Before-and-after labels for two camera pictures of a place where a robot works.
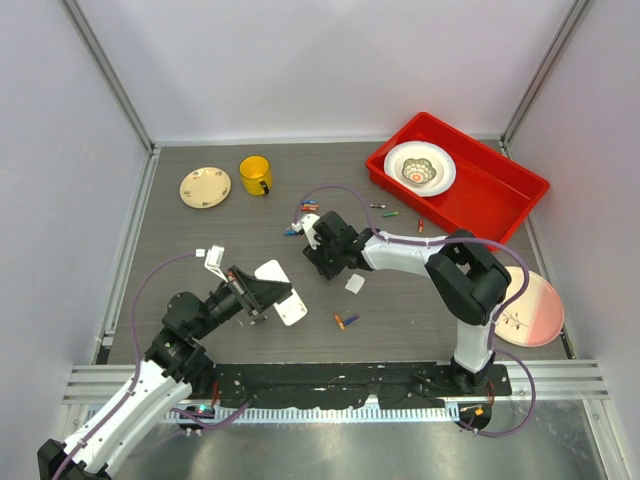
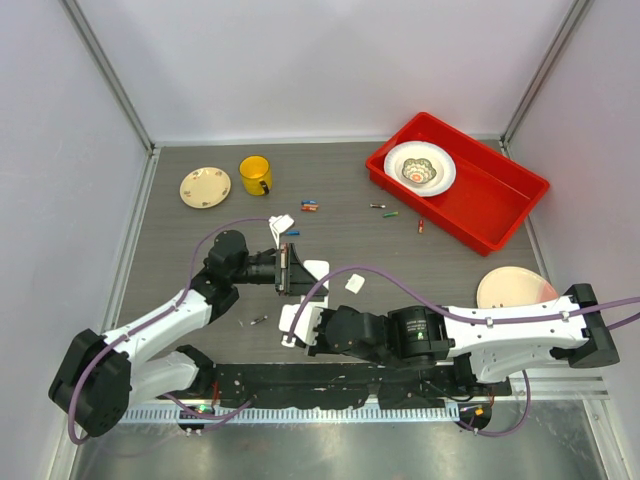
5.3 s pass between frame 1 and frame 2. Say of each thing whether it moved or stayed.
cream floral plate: stayed
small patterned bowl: stayed
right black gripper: moved
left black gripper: moved
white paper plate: stayed
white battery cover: stayed
